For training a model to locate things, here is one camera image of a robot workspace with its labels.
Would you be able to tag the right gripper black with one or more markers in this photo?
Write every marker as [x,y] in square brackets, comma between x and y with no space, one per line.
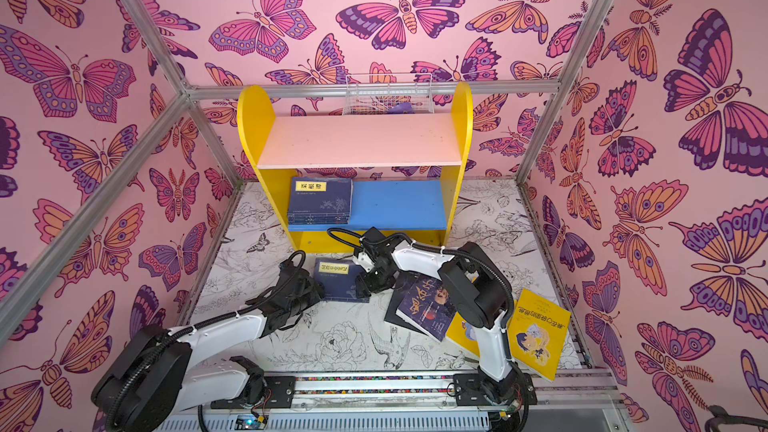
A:
[372,276]

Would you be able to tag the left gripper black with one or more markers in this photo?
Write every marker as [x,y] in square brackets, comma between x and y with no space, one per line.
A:
[315,290]

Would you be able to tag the blue book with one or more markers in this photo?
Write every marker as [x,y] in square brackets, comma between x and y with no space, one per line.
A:
[339,280]
[320,196]

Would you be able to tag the dark illustrated cover book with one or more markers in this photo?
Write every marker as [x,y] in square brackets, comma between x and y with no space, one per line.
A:
[426,305]

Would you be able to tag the black wolf cover book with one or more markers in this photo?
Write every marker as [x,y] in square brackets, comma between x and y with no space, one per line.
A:
[402,285]

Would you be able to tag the blue book Yijing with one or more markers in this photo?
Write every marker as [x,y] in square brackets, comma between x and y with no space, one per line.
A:
[305,220]

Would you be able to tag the blue book Sunzi Bingfa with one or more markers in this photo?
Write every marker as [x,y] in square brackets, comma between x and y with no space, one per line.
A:
[318,224]

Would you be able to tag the blue book Mengxi Bitan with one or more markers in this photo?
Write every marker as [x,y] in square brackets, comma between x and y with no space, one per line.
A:
[316,214]

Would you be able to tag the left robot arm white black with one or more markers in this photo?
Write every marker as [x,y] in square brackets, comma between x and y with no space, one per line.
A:
[160,371]

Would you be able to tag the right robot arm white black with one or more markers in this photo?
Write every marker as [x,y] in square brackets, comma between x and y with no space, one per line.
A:
[475,286]

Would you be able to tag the yellow shelf with blue board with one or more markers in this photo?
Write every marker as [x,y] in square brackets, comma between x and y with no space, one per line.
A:
[278,147]

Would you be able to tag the yellow book with orange figure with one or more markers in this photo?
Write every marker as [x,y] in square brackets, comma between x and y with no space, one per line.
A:
[462,334]

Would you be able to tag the green circuit board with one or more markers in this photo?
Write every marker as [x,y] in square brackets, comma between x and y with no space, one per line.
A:
[250,423]

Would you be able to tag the yellow book with cartoon face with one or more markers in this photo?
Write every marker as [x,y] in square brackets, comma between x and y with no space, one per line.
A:
[537,333]

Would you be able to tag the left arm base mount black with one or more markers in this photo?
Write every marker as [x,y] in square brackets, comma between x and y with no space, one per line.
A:
[269,392]

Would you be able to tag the clear wire basket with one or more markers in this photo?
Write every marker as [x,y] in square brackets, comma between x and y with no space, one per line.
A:
[388,93]

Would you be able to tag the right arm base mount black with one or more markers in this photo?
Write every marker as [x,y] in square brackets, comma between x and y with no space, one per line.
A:
[478,389]

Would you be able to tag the aluminium rail front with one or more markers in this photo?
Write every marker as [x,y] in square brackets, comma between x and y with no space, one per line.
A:
[410,390]

